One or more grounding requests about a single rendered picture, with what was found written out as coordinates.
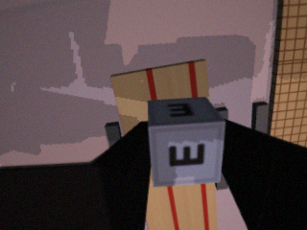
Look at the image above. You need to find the grey labelled cube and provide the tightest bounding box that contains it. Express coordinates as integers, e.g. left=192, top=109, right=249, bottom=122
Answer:
left=148, top=97, right=225, bottom=187

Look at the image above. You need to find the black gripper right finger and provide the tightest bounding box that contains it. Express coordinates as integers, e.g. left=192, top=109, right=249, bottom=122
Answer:
left=222, top=119, right=307, bottom=230

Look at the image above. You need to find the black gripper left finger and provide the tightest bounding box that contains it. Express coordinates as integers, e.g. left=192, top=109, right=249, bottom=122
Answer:
left=0, top=121, right=151, bottom=230

